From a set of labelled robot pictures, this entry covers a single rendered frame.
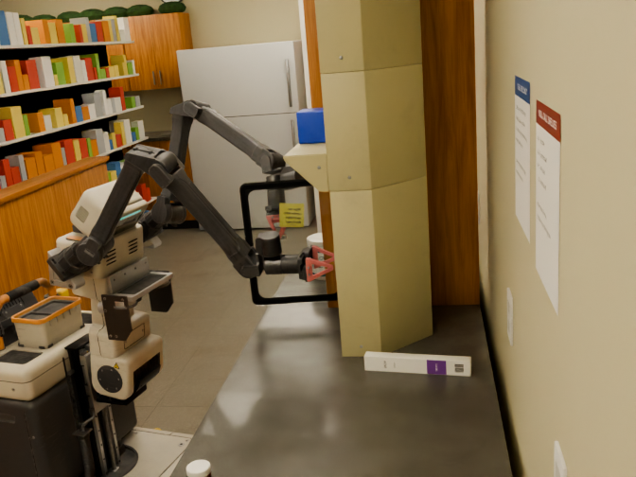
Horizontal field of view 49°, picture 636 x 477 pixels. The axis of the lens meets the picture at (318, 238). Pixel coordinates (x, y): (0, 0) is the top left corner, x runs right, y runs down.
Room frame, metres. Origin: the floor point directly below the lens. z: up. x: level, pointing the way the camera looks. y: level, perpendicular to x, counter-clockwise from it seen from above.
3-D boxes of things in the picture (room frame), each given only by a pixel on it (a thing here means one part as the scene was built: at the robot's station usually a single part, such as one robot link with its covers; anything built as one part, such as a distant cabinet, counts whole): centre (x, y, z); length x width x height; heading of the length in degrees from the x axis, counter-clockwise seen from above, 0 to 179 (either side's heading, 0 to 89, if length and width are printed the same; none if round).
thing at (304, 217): (2.12, 0.07, 1.19); 0.30 x 0.01 x 0.40; 86
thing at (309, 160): (1.97, -0.01, 1.46); 0.32 x 0.11 x 0.10; 170
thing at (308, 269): (1.91, 0.01, 1.17); 0.09 x 0.07 x 0.07; 80
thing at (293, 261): (1.96, 0.07, 1.17); 0.10 x 0.07 x 0.07; 170
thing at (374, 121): (1.93, -0.19, 1.32); 0.32 x 0.25 x 0.77; 170
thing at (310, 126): (2.05, -0.03, 1.55); 0.10 x 0.10 x 0.09; 80
